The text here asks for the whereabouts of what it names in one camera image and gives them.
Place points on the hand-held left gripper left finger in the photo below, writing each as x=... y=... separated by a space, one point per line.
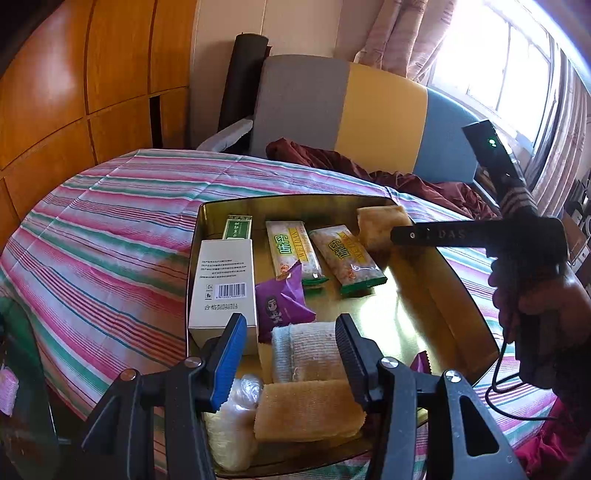
x=228 y=360

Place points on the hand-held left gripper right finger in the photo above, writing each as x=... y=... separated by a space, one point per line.
x=358 y=364

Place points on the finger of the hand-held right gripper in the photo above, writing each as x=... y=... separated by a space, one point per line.
x=411 y=235

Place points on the yellow sponge cloth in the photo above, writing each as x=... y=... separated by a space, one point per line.
x=304 y=410
x=376 y=224

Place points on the white towel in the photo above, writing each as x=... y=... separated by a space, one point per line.
x=304 y=350

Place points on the purple snack packet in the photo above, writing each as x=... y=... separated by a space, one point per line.
x=420 y=362
x=279 y=300

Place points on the snack bar packet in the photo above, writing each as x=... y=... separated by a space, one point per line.
x=291 y=249
x=346 y=258

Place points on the clear plastic bag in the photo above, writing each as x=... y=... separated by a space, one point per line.
x=231 y=429

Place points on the gold box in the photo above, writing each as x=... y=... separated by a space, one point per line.
x=406 y=304

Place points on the white cardboard box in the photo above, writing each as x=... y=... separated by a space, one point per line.
x=224 y=286

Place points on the person's right forearm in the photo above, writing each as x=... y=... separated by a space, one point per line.
x=570 y=364

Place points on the person's right hand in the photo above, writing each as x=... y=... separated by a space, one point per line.
x=540 y=300

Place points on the cluttered wooden desk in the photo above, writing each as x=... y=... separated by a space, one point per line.
x=579 y=221

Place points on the pink curtain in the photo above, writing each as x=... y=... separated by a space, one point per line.
x=563 y=152
x=401 y=37

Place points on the dark red cloth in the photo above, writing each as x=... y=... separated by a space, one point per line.
x=323 y=157

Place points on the grey yellow blue chair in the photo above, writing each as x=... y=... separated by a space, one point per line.
x=369 y=110

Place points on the striped cloth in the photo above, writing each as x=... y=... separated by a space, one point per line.
x=101 y=240

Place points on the window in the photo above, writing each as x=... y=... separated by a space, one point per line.
x=498 y=55

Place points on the glass table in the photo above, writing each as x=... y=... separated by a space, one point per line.
x=27 y=415

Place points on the person's magenta clothing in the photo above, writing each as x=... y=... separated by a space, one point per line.
x=554 y=450

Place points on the pink cloth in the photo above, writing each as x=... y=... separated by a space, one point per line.
x=7 y=390

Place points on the black rolled mat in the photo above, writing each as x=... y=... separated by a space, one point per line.
x=240 y=78

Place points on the wooden wardrobe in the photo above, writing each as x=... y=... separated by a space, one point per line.
x=92 y=83

